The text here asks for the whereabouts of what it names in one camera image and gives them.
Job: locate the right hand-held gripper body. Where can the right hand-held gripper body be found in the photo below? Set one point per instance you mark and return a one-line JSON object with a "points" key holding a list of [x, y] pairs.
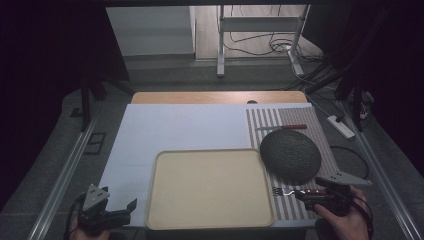
{"points": [[343, 186]]}

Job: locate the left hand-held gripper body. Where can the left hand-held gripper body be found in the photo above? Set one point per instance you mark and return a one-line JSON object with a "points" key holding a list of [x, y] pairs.
{"points": [[95, 213]]}

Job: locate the person's left hand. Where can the person's left hand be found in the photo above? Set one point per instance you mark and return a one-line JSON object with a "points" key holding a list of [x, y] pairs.
{"points": [[79, 235]]}

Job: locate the person's right hand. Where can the person's right hand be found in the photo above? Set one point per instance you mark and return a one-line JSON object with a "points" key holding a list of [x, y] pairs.
{"points": [[345, 223]]}

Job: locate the dark round woven placemat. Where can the dark round woven placemat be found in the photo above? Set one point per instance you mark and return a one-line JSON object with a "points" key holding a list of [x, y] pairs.
{"points": [[290, 156]]}

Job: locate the white power strip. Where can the white power strip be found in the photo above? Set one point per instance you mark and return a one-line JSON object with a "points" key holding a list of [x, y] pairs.
{"points": [[340, 127]]}

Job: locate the striped grey white placemat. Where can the striped grey white placemat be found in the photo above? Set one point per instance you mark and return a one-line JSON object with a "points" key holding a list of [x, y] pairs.
{"points": [[301, 118]]}

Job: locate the black floor socket plate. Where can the black floor socket plate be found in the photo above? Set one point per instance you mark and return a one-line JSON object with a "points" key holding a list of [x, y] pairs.
{"points": [[95, 143]]}

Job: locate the beige plastic tray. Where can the beige plastic tray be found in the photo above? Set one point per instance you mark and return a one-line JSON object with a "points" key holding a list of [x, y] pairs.
{"points": [[209, 188]]}

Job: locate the black metal stand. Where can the black metal stand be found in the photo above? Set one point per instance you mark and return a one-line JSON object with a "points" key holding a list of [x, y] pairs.
{"points": [[355, 96], [89, 96]]}

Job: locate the white table cover sheet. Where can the white table cover sheet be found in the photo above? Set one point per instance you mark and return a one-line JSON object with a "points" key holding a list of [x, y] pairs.
{"points": [[186, 128]]}

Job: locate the white panel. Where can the white panel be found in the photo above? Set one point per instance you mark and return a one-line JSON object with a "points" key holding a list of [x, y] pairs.
{"points": [[151, 30]]}

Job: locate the aluminium rail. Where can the aluminium rail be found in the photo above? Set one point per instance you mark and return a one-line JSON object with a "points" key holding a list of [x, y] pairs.
{"points": [[61, 181], [383, 176]]}

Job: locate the white metal stand frame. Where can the white metal stand frame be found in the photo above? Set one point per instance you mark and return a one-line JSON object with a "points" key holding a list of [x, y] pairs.
{"points": [[260, 24]]}

